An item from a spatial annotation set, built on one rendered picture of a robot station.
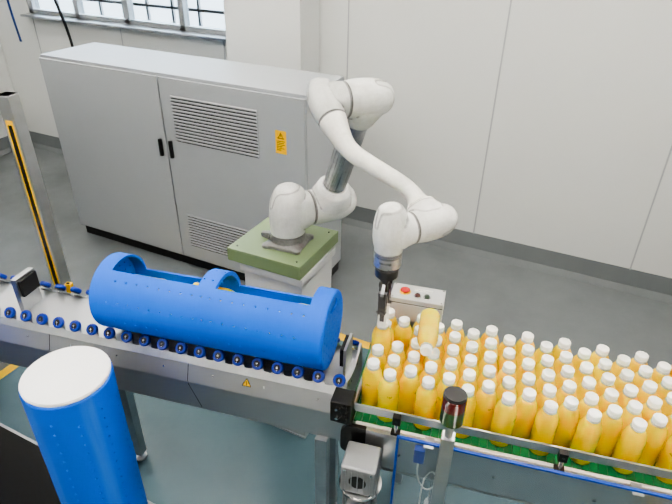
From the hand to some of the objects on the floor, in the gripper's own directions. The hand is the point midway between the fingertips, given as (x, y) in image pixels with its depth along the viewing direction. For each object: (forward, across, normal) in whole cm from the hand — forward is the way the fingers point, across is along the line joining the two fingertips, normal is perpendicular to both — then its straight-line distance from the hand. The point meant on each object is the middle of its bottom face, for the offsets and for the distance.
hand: (383, 315), depth 189 cm
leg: (+117, -4, -117) cm, 166 cm away
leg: (+117, -4, -18) cm, 119 cm away
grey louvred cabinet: (+118, -193, -177) cm, 287 cm away
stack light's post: (+117, +39, +26) cm, 126 cm away
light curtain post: (+118, -30, -161) cm, 202 cm away
